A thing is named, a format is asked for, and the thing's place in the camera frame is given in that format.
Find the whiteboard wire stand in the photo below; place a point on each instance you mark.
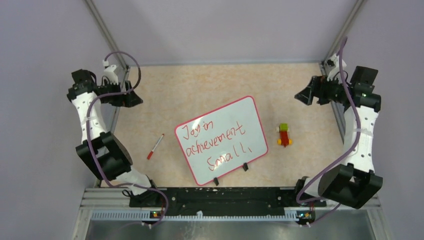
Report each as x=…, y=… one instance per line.
x=244, y=166

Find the pink framed whiteboard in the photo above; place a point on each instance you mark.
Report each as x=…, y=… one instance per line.
x=220, y=141

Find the red whiteboard marker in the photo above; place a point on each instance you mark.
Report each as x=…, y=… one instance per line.
x=155, y=146

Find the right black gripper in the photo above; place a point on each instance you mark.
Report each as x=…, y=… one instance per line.
x=316, y=88

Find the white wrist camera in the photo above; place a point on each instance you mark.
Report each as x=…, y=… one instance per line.
x=109, y=76
x=332, y=66

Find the white cable duct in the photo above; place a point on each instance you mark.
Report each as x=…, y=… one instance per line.
x=147, y=216

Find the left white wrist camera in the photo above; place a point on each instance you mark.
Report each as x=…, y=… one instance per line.
x=109, y=76

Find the aluminium frame rail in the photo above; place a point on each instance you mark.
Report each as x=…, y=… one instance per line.
x=114, y=198

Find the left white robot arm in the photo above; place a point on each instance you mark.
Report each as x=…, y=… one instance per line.
x=100, y=150

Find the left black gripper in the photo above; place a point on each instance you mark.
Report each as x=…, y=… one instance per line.
x=129, y=99

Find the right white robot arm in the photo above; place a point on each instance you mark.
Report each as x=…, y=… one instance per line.
x=351, y=179

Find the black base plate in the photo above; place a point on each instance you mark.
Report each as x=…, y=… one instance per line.
x=220, y=209

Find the red green toy car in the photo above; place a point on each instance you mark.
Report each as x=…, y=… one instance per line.
x=283, y=130

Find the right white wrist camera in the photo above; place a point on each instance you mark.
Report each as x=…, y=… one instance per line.
x=332, y=66

